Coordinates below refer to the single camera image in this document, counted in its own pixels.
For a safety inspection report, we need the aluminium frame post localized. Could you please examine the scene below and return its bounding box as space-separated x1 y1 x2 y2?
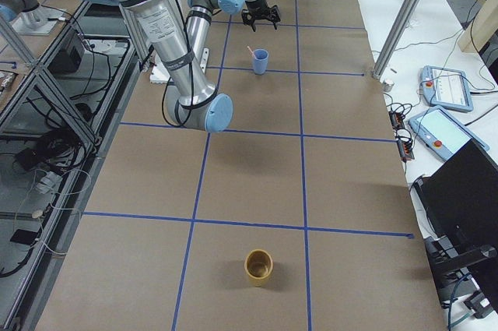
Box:
372 0 419 79

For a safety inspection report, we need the near blue teach pendant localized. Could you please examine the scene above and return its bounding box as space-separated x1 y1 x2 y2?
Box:
409 106 489 160

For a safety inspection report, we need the yellow wooden cup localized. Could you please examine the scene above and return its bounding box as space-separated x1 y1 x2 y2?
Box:
244 249 274 287

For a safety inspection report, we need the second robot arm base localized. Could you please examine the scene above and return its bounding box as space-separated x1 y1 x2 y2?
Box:
1 0 65 36

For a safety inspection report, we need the far blue teach pendant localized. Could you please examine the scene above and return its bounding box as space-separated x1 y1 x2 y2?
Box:
420 65 474 112

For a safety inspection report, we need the small metal cylinder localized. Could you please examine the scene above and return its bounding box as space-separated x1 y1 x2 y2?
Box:
382 79 395 93

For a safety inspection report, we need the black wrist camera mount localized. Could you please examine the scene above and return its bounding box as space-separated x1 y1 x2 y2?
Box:
241 5 281 32

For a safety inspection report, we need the blue plastic cup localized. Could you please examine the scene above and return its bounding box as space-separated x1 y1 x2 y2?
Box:
252 49 269 75

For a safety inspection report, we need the black monitor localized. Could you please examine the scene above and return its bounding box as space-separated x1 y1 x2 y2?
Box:
416 139 497 287

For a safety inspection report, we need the brown paper table cover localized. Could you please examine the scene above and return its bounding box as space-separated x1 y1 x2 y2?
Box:
37 0 445 330

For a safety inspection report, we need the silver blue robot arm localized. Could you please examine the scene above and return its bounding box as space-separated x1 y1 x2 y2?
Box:
82 0 279 132

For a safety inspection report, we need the blue teach pendant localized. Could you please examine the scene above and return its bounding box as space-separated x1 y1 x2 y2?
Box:
420 65 474 112
409 106 489 160

